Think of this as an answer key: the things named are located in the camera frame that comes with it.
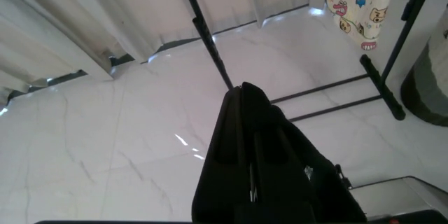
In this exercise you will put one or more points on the black garment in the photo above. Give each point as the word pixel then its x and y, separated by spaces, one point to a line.
pixel 332 189

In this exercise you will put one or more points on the cream printed garment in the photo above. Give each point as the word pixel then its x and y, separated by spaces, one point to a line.
pixel 353 3

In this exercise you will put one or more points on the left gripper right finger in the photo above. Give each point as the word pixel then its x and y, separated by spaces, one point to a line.
pixel 273 182

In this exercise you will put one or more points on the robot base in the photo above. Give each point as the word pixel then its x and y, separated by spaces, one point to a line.
pixel 395 196

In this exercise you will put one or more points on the black clothes rack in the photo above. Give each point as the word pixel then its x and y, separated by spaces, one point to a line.
pixel 210 42

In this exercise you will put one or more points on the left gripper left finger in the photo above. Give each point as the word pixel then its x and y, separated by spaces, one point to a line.
pixel 224 175

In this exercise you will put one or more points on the white curtain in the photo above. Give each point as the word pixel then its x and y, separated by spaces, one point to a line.
pixel 87 14

